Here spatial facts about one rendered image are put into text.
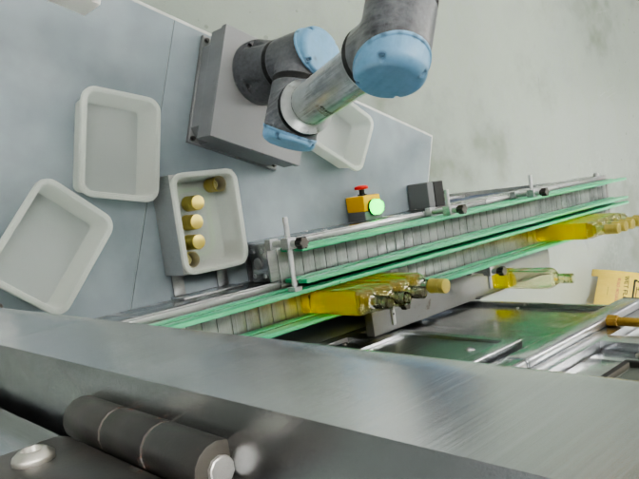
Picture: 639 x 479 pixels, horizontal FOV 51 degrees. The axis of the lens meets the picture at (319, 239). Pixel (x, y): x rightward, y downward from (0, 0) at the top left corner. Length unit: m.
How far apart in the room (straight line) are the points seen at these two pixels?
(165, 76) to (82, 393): 1.45
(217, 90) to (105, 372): 1.39
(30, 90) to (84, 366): 1.30
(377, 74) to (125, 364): 0.91
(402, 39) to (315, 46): 0.44
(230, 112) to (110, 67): 0.27
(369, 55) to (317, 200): 0.85
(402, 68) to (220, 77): 0.62
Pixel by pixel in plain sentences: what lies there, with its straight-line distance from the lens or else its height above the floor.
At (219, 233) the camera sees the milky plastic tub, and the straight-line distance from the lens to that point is 1.60.
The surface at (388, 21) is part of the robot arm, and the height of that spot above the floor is 1.45.
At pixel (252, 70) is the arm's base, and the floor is 0.91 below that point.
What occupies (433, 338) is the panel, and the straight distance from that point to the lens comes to 1.61.
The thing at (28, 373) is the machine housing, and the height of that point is 1.89.
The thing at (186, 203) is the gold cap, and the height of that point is 0.79.
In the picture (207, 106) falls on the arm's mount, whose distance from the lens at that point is 1.56.
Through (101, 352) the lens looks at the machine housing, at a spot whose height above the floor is 1.92.
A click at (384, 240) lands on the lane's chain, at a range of 1.82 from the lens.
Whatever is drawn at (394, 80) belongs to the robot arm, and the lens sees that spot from 1.06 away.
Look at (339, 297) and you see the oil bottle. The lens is 1.50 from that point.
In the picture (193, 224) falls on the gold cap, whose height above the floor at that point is 0.81.
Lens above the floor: 2.10
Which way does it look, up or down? 48 degrees down
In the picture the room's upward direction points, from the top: 87 degrees clockwise
